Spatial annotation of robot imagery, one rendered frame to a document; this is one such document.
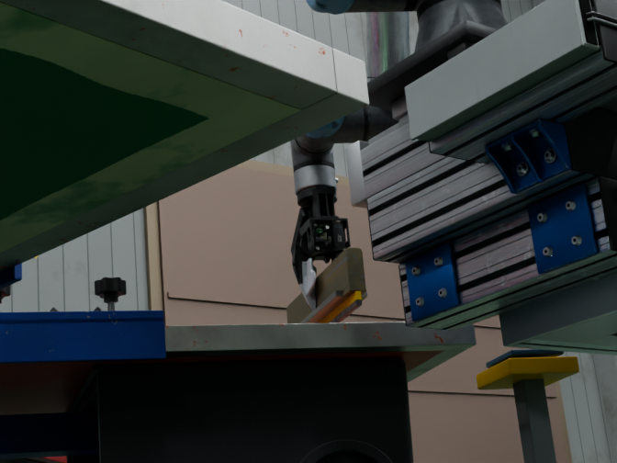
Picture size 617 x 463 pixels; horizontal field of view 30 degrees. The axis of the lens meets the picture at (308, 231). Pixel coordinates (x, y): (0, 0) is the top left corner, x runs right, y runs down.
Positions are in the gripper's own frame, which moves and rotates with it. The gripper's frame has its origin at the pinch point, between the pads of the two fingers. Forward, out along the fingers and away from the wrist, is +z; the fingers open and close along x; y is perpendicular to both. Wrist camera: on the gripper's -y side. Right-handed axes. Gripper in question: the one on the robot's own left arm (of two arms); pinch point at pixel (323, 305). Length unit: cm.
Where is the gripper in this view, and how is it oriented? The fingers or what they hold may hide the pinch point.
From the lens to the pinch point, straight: 203.1
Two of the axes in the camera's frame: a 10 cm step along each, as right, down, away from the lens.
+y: 2.9, -3.3, -9.0
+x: 9.5, 0.1, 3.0
